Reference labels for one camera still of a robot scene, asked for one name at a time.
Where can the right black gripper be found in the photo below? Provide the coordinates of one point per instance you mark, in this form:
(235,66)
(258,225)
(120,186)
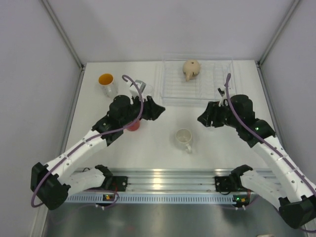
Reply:
(213,108)

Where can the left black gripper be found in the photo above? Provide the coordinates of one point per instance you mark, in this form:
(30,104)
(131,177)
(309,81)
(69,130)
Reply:
(151,110)

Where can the red mug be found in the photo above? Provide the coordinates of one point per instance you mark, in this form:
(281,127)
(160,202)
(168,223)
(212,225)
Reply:
(133,126)

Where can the white speckled mug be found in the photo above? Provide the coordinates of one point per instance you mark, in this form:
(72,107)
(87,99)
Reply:
(184,138)

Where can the beige ceramic mug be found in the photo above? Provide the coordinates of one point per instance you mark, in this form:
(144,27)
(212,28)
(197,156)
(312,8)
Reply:
(191,68)

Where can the floral mug orange inside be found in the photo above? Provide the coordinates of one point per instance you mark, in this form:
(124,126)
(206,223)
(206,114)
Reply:
(108,85)

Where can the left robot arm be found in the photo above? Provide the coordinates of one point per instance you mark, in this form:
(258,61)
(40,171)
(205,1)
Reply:
(52,183)

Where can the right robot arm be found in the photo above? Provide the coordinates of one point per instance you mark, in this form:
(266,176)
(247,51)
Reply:
(295,197)

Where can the clear glass near rack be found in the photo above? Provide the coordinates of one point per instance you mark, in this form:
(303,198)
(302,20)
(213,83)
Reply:
(148,91)

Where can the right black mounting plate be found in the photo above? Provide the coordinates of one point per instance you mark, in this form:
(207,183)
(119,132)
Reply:
(226,184)

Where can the black mounting plate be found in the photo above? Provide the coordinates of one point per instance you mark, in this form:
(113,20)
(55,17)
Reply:
(115,183)
(226,184)

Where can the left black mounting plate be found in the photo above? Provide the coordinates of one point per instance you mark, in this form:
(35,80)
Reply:
(115,183)

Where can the clear wire dish rack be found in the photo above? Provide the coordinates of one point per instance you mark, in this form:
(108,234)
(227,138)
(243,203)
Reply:
(174,90)

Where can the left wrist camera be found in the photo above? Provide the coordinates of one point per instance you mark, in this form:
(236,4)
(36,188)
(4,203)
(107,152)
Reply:
(138,89)

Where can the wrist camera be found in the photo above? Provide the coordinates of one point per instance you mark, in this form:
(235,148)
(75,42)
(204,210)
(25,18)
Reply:
(222,94)
(138,89)

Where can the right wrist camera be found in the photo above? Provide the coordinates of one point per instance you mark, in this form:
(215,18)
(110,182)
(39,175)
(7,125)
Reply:
(222,94)

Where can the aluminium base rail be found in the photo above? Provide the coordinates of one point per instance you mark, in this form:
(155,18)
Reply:
(170,180)

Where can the perforated cable duct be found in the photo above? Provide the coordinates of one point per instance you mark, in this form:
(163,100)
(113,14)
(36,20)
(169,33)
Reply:
(155,198)

